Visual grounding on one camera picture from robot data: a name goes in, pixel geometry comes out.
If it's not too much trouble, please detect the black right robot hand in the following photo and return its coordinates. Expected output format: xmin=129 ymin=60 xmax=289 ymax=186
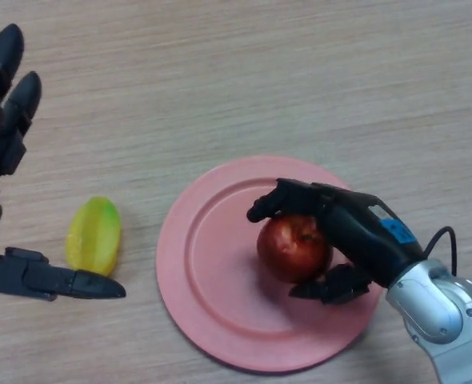
xmin=246 ymin=178 xmax=425 ymax=306

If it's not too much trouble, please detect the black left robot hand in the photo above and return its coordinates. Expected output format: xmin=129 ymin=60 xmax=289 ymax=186
xmin=0 ymin=22 xmax=127 ymax=302

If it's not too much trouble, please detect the red apple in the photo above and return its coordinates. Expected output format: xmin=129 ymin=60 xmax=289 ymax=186
xmin=256 ymin=214 xmax=334 ymax=284

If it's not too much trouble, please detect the pink round plate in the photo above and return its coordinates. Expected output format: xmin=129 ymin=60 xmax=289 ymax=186
xmin=154 ymin=155 xmax=383 ymax=375

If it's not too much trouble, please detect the yellow green starfruit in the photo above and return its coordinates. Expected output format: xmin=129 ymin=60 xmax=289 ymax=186
xmin=65 ymin=195 xmax=122 ymax=278

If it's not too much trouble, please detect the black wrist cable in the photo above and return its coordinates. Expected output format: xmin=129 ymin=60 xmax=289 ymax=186
xmin=422 ymin=226 xmax=459 ymax=278

